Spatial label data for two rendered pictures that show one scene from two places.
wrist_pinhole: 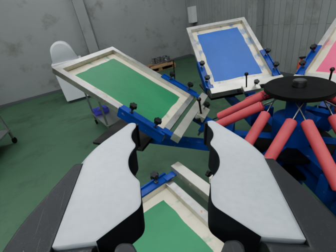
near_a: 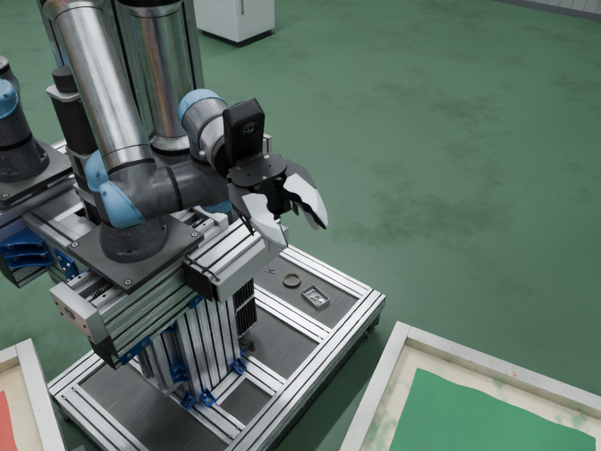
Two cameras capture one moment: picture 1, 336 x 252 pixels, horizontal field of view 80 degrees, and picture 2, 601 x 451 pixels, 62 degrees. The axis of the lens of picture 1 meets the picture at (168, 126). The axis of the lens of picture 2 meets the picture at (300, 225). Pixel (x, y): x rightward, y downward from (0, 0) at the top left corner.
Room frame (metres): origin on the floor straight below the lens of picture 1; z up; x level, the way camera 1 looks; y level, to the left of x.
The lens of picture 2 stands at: (0.47, -0.23, 2.04)
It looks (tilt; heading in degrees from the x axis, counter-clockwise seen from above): 41 degrees down; 147
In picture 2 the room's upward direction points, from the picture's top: straight up
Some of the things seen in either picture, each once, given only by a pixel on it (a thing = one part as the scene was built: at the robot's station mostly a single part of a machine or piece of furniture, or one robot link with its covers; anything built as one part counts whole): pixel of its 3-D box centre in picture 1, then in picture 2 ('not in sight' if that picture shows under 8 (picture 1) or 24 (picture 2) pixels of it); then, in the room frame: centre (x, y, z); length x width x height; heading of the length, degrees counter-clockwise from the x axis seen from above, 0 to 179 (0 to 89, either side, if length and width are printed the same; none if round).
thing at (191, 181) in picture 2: not in sight; (207, 179); (-0.18, 0.01, 1.56); 0.11 x 0.08 x 0.11; 85
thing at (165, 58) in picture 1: (156, 64); not in sight; (7.26, -0.01, 0.17); 1.18 x 0.82 x 0.33; 110
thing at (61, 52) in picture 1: (71, 70); not in sight; (5.71, 2.27, 0.76); 0.77 x 0.65 x 1.51; 109
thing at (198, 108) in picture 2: not in sight; (210, 124); (-0.18, 0.02, 1.65); 0.11 x 0.08 x 0.09; 175
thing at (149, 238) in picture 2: not in sight; (131, 223); (-0.46, -0.09, 1.31); 0.15 x 0.15 x 0.10
